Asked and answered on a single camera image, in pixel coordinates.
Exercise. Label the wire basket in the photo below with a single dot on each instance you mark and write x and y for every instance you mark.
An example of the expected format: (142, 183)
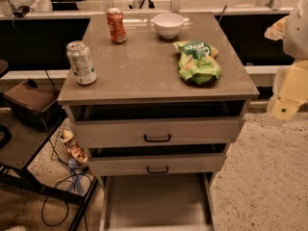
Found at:
(59, 151)

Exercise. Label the orange soda can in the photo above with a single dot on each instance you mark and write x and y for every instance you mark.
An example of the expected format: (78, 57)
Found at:
(115, 25)

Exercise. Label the grey drawer cabinet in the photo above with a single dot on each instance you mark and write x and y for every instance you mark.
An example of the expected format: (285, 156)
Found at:
(139, 79)

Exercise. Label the white bowl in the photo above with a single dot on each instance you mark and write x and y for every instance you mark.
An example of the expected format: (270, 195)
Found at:
(168, 25)

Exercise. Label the black side table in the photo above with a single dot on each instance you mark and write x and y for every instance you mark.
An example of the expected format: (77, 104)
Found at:
(23, 145)

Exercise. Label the brown bag on side table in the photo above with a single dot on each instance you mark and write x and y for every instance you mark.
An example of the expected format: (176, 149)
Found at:
(31, 104)

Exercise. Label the drawer with black handle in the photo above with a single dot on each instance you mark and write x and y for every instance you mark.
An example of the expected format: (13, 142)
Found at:
(141, 165)
(154, 132)

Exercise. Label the silver green soda can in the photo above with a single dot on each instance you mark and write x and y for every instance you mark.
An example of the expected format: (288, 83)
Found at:
(81, 62)

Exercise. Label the snack bag in basket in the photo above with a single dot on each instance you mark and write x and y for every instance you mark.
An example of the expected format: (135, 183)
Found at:
(73, 148)

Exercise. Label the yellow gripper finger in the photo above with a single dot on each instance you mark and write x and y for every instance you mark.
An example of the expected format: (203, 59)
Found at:
(290, 91)
(277, 30)

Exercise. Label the open bottom drawer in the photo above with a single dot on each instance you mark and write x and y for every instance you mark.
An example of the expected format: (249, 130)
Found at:
(171, 202)

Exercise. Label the green rice chip bag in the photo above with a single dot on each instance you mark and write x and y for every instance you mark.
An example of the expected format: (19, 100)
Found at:
(197, 62)

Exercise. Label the middle drawer with black handle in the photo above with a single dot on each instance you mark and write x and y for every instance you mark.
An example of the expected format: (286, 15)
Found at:
(141, 165)

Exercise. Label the top drawer with black handle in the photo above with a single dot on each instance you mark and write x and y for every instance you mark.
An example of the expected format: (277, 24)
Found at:
(154, 132)

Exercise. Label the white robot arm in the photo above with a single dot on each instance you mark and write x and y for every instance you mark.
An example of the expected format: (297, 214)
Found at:
(295, 41)

